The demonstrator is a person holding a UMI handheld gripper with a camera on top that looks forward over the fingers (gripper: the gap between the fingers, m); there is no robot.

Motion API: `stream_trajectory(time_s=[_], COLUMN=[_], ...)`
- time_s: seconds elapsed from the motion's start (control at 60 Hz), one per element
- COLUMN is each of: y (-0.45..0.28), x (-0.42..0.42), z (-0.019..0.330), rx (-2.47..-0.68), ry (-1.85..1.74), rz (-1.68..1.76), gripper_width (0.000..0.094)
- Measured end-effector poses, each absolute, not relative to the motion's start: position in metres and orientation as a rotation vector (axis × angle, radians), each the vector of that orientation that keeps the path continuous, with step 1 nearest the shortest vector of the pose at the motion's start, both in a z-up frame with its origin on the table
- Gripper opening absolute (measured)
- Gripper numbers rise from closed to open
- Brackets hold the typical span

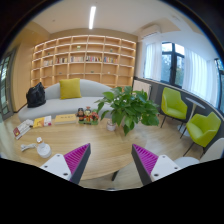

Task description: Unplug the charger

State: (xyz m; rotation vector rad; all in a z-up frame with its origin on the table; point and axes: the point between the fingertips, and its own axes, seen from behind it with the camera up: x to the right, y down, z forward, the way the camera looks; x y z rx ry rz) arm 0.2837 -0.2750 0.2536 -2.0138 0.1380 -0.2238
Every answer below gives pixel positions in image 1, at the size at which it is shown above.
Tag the black framed window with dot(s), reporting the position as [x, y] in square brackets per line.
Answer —
[173, 61]

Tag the far lime green armchair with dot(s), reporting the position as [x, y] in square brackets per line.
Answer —
[172, 104]

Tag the black backpack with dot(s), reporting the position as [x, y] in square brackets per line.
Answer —
[36, 96]

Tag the lime green armchair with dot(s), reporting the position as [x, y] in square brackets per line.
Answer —
[172, 104]
[202, 129]

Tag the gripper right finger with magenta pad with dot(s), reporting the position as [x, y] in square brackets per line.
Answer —
[151, 167]

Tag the near lime green armchair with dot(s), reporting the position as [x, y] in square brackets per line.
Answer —
[202, 129]

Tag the white chair at right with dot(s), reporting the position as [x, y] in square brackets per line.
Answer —
[216, 151]

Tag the round wooden table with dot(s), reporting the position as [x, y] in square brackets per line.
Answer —
[110, 150]

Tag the white sheer curtain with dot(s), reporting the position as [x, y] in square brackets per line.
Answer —
[200, 77]

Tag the ceiling strip light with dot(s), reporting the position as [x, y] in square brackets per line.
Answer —
[92, 16]

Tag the yellow cushion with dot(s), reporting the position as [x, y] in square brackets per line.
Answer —
[70, 88]

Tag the grey curved sofa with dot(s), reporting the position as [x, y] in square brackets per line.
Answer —
[90, 92]

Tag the white air conditioner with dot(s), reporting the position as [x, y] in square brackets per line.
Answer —
[151, 30]

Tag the white round charger base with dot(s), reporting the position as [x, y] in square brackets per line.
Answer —
[43, 149]

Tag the colourful figurine set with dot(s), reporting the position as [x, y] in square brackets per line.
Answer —
[87, 116]

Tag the yellow and red book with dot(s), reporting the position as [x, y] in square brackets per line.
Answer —
[42, 122]

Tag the small round white side table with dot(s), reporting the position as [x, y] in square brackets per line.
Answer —
[195, 104]

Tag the green leafy potted plant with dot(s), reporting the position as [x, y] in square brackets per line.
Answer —
[129, 107]

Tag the yellow flat book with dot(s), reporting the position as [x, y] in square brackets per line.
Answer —
[65, 119]

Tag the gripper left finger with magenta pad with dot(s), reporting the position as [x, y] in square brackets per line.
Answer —
[69, 166]

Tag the wooden wall bookshelf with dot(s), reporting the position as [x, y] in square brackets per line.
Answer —
[103, 59]

